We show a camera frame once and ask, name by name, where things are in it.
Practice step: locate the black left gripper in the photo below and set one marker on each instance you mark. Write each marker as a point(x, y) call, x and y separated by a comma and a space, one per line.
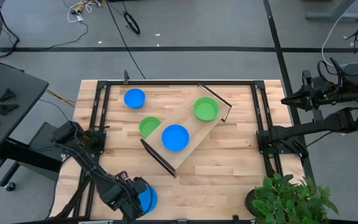
point(120, 196)

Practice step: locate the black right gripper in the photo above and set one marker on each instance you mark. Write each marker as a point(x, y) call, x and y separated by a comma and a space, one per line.
point(325, 93)

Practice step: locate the large blue plastic bowl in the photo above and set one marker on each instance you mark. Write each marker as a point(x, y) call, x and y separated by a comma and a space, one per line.
point(175, 137)
point(154, 199)

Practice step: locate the small green plastic bowl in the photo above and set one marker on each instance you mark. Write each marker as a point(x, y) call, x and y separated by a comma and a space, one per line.
point(148, 126)

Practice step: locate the large green plastic bowl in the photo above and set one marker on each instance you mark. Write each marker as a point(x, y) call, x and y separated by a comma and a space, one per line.
point(206, 109)

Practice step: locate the small blue plastic bowl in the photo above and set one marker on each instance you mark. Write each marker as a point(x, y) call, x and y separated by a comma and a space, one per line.
point(134, 98)

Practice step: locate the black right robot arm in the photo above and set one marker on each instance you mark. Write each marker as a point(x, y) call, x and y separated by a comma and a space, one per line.
point(303, 129)

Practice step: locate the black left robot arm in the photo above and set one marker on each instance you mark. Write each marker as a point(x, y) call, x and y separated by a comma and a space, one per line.
point(87, 163)

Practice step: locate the wooden riser shelf black legs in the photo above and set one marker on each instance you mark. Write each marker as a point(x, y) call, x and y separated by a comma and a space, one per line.
point(192, 124)

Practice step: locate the grey desk foot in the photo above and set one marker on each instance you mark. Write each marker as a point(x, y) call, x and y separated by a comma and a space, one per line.
point(334, 16)

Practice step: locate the potted green leafy plant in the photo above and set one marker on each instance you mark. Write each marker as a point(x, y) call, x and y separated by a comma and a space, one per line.
point(284, 202)

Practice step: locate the black desk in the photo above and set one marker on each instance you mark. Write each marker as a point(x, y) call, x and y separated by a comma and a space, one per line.
point(23, 90)

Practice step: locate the black wedge block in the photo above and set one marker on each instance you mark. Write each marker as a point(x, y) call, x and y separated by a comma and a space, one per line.
point(8, 95)
point(6, 109)

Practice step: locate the black aluminium rig frame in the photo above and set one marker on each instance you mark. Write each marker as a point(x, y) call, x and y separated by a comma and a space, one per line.
point(182, 82)

